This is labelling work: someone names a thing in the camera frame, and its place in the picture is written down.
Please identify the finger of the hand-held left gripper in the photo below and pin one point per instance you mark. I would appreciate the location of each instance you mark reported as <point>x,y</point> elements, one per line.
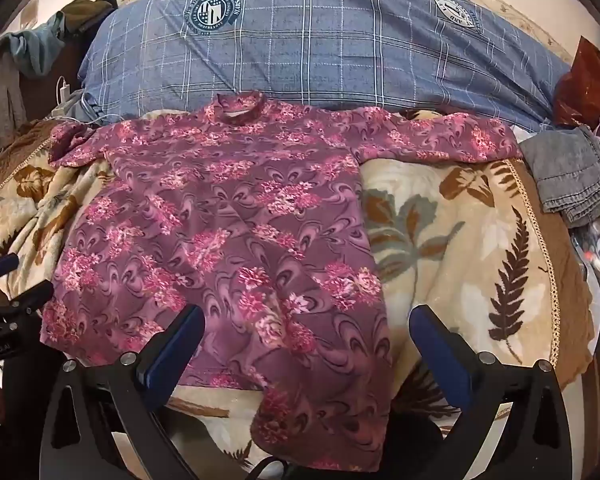
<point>32,296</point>
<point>0,264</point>

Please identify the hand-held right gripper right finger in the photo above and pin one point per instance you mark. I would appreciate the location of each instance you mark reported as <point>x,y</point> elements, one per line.
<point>442,360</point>

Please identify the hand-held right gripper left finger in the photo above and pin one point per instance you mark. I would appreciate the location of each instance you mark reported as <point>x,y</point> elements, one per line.
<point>172,360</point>

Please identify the purple floral shirt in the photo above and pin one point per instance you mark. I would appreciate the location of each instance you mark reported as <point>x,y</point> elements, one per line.
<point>230,210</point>

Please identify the beige leaf print blanket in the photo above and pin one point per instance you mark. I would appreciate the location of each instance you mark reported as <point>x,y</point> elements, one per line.
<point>455,240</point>

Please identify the grey hanging cloth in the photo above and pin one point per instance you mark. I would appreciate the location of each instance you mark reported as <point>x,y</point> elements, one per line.
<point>5,100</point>

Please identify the white charger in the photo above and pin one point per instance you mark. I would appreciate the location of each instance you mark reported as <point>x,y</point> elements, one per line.
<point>62,91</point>

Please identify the teal cloth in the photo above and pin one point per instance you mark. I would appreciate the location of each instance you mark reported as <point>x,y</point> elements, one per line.
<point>30,45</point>

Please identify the grey denim garment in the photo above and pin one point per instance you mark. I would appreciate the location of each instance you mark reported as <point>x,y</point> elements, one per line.
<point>565,175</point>

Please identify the dark olive cloth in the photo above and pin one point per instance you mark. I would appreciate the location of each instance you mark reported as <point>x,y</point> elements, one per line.
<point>90,10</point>

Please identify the shiny red-brown bag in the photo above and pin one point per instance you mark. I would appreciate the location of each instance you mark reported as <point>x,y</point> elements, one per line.
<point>585,90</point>

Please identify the blue plaid pillow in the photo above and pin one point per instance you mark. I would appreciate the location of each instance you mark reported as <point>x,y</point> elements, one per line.
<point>330,50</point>

